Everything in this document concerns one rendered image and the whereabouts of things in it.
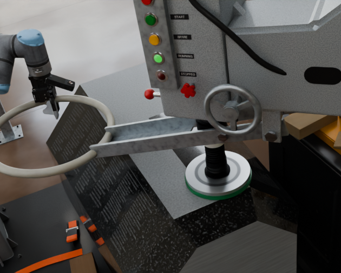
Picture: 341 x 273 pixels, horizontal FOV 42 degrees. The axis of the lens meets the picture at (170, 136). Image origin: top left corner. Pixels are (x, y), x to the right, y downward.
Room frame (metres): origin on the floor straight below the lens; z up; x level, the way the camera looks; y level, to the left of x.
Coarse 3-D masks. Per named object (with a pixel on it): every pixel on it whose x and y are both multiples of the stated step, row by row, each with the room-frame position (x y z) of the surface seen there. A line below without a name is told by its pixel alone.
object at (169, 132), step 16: (288, 112) 1.05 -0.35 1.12; (112, 128) 1.35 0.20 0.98; (128, 128) 1.32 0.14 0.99; (144, 128) 1.29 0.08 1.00; (160, 128) 1.26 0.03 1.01; (176, 128) 1.23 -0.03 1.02; (192, 128) 1.19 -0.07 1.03; (240, 128) 1.01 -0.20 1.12; (256, 128) 0.99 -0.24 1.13; (96, 144) 1.27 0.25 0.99; (112, 144) 1.22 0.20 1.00; (128, 144) 1.19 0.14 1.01; (144, 144) 1.17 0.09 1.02; (160, 144) 1.14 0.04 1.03; (176, 144) 1.11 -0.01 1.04; (192, 144) 1.08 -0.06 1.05; (208, 144) 1.06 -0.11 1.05
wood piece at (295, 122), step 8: (288, 120) 1.41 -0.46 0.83; (296, 120) 1.40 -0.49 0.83; (304, 120) 1.39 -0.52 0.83; (312, 120) 1.38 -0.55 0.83; (320, 120) 1.38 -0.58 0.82; (328, 120) 1.40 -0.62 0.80; (288, 128) 1.39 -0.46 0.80; (296, 128) 1.35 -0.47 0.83; (304, 128) 1.35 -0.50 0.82; (312, 128) 1.36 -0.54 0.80; (320, 128) 1.38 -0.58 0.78; (296, 136) 1.35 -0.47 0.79; (304, 136) 1.35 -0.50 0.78
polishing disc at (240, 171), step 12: (204, 156) 1.20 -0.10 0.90; (228, 156) 1.18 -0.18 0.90; (240, 156) 1.17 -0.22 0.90; (192, 168) 1.15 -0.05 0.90; (204, 168) 1.14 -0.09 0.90; (240, 168) 1.10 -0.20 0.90; (192, 180) 1.09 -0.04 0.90; (204, 180) 1.08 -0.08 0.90; (216, 180) 1.07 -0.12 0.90; (228, 180) 1.06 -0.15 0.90; (240, 180) 1.05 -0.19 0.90; (204, 192) 1.03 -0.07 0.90; (216, 192) 1.02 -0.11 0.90; (228, 192) 1.01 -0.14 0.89
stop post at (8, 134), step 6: (0, 102) 3.04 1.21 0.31; (0, 108) 3.03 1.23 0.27; (0, 114) 3.03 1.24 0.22; (6, 126) 3.03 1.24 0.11; (18, 126) 3.16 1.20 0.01; (0, 132) 3.12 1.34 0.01; (6, 132) 3.02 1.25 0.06; (12, 132) 3.03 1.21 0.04; (18, 132) 3.07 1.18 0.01; (0, 138) 3.03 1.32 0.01; (6, 138) 3.01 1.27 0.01; (12, 138) 2.99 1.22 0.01; (18, 138) 2.98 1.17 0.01; (0, 144) 2.95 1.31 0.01
